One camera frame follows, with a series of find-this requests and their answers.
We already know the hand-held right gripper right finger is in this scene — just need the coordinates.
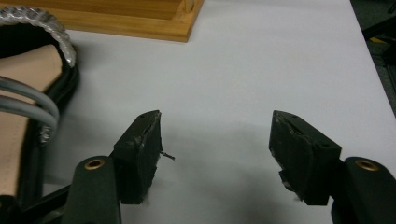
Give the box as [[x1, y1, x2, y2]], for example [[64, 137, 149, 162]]
[[269, 109, 343, 206]]

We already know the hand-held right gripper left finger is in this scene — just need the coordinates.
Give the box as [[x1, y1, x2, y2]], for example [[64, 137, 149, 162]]
[[111, 109, 176, 205]]

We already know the black sandal with silver strap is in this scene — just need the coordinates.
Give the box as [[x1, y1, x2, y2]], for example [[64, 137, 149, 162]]
[[0, 6, 80, 216]]

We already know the wooden tray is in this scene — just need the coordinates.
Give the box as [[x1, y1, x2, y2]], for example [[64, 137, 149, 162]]
[[0, 0, 205, 44]]

